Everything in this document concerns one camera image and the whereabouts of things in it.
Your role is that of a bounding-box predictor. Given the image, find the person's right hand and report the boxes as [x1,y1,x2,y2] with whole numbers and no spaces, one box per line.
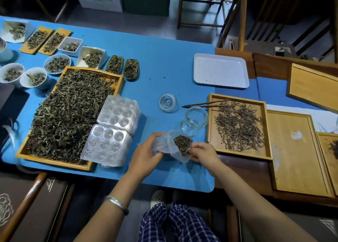
[189,143,225,177]

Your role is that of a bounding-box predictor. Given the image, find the person's left hand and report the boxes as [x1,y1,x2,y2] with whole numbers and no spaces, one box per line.
[127,132,166,181]

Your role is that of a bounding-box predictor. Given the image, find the clear plastic bag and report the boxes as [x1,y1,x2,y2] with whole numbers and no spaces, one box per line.
[152,130,195,164]

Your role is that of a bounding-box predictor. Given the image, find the person's right forearm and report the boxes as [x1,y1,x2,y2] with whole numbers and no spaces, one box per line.
[213,165,318,242]

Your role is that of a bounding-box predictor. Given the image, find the person's left forearm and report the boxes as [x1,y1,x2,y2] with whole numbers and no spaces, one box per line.
[74,172,148,242]

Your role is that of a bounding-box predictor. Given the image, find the tea leaves in bag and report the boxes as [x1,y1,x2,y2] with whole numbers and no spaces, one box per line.
[173,135,194,157]

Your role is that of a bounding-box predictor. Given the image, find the wooden tray with sorted tea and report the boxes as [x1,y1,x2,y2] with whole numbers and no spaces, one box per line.
[206,93,273,161]

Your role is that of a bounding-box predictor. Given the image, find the clear glass jar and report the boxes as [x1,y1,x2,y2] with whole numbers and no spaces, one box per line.
[181,106,209,137]

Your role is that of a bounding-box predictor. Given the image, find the white shoe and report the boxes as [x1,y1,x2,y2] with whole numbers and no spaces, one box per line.
[150,190,167,210]

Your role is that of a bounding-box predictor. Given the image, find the clear plastic mould tray stack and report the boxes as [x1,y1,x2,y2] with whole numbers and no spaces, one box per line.
[97,94,142,136]
[80,124,133,168]

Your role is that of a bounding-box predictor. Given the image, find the clear glass lid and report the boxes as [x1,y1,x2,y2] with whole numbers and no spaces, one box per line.
[159,92,178,113]

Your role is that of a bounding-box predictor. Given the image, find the sorted tea leaves pile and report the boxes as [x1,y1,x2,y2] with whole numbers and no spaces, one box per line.
[213,101,265,153]

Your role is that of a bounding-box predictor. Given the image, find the dark metal tweezers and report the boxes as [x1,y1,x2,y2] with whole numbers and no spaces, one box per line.
[181,99,231,109]

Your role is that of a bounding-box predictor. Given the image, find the blue plaid trousers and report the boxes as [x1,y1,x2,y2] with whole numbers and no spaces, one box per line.
[137,203,220,242]

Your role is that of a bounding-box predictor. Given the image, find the dark wooden tea scoop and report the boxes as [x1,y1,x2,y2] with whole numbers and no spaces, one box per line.
[123,59,140,81]
[105,55,124,75]

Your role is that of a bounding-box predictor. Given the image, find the white plastic tray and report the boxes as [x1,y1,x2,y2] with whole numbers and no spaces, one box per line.
[193,53,250,89]

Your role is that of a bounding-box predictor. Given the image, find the empty long wooden tray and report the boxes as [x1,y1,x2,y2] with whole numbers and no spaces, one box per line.
[266,109,335,198]

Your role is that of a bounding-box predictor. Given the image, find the large loose tea leaves pile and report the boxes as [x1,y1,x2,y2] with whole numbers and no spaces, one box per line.
[24,69,117,165]

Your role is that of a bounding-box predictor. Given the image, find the white square tea dish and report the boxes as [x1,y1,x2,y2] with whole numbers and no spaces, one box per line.
[0,20,35,44]
[76,46,109,70]

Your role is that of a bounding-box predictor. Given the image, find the brown printed box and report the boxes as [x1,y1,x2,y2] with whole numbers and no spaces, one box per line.
[0,176,29,234]
[9,177,70,242]

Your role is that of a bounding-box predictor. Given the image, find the wooden tray with tea scraps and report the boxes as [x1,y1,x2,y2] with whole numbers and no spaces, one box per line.
[316,132,338,196]

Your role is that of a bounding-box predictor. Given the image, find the large wooden tea tray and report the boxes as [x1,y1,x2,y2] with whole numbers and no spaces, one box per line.
[16,66,125,171]

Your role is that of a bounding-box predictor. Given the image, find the white round bowl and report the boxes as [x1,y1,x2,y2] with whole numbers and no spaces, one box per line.
[43,54,72,75]

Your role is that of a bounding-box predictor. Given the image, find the small white rectangular dish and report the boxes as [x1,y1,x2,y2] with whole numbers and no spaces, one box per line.
[57,36,83,58]

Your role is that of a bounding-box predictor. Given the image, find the wooden armrest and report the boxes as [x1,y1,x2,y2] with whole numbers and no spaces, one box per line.
[0,172,48,242]

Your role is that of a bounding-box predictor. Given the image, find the white tea cup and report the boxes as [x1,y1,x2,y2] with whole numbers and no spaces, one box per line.
[20,67,48,89]
[0,63,25,88]

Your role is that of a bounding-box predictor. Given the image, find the black bag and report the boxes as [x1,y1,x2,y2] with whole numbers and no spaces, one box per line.
[0,83,30,151]

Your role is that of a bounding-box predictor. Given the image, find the bamboo tea scoop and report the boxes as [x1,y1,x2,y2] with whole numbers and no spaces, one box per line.
[19,26,55,55]
[39,27,72,56]

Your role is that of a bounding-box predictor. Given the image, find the dark green box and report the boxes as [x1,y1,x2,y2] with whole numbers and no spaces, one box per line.
[119,0,171,17]

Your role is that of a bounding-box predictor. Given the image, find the dark wooden chair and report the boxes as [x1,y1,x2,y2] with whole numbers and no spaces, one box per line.
[244,0,338,64]

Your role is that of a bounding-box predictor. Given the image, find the pale lidded cup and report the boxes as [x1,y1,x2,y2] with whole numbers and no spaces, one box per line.
[0,37,14,63]

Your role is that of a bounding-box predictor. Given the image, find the silver bracelet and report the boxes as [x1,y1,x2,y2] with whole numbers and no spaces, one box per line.
[104,195,129,216]

